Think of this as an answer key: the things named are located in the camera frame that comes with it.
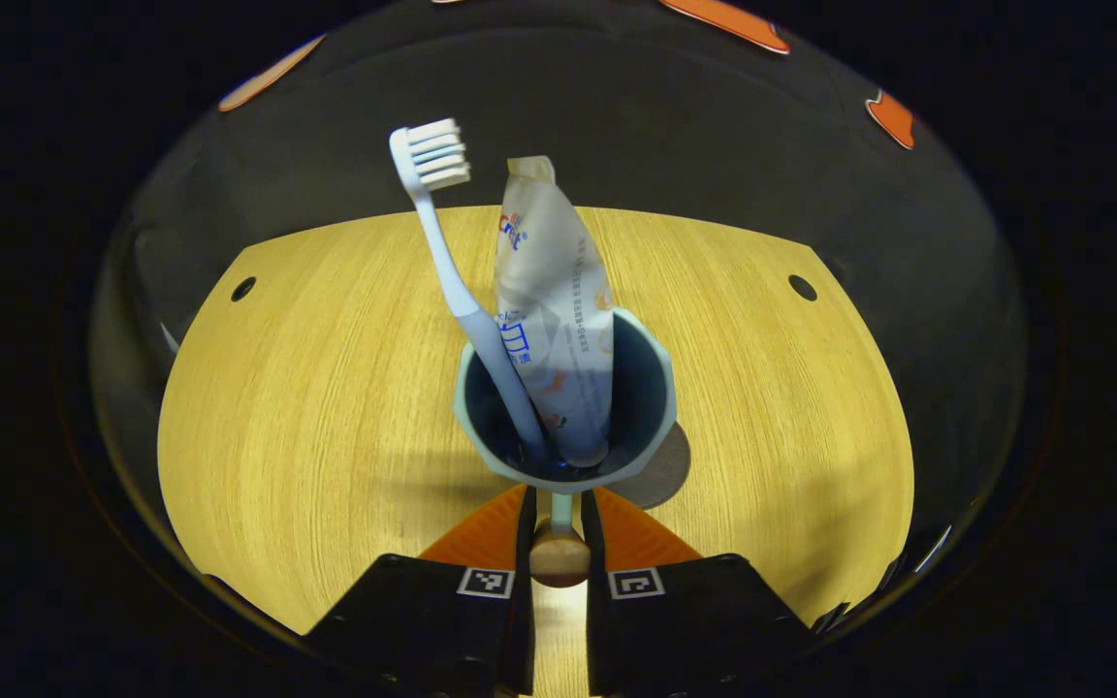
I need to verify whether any light blue toothbrush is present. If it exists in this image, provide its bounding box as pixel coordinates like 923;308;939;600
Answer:
388;117;552;468

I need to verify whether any white toothpaste tube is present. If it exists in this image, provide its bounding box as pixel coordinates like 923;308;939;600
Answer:
494;155;616;470

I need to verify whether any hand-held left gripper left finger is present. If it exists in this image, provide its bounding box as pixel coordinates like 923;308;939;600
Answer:
305;484;539;698

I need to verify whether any light blue cup wooden handle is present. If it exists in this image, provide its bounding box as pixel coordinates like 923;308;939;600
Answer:
452;307;679;589

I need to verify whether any dark brown round coaster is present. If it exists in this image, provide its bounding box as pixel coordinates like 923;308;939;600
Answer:
615;421;693;512

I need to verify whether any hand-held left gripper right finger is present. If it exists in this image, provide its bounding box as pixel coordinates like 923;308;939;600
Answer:
580;487;814;698

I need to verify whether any black backdrop cloth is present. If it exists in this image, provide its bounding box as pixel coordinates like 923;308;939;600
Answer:
88;0;1033;583

